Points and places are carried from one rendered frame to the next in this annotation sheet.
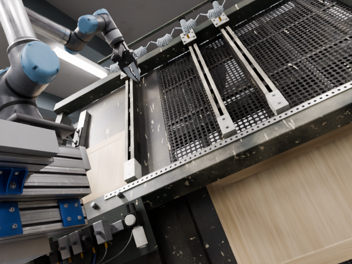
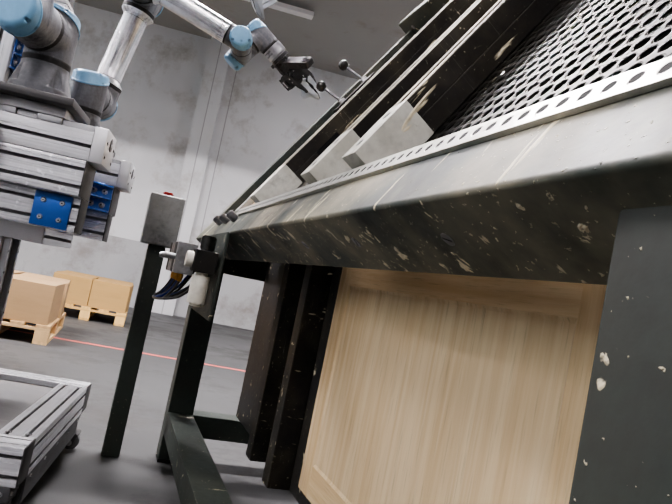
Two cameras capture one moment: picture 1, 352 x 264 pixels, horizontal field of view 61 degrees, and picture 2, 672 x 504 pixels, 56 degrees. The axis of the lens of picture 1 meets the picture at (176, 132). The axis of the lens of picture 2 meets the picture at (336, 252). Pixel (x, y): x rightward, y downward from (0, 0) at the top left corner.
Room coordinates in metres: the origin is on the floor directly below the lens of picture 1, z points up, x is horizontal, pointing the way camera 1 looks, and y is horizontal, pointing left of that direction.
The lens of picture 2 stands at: (0.74, -1.33, 0.70)
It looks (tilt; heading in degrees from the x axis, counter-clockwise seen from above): 4 degrees up; 60
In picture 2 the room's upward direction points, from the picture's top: 12 degrees clockwise
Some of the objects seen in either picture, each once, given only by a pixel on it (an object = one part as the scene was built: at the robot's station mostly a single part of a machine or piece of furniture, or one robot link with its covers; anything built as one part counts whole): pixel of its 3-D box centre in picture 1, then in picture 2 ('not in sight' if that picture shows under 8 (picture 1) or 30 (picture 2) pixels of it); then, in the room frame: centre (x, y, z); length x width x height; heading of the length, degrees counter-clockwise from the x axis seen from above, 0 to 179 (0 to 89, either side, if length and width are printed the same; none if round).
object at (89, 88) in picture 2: not in sight; (88, 90); (1.01, 0.93, 1.20); 0.13 x 0.12 x 0.14; 67
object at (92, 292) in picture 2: not in sight; (92, 296); (2.06, 5.60, 0.20); 1.13 x 0.85 x 0.39; 69
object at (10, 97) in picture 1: (15, 91); (51, 35); (0.84, 0.45, 1.20); 0.13 x 0.12 x 0.14; 57
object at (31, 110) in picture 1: (21, 122); (42, 80); (0.85, 0.46, 1.09); 0.15 x 0.15 x 0.10
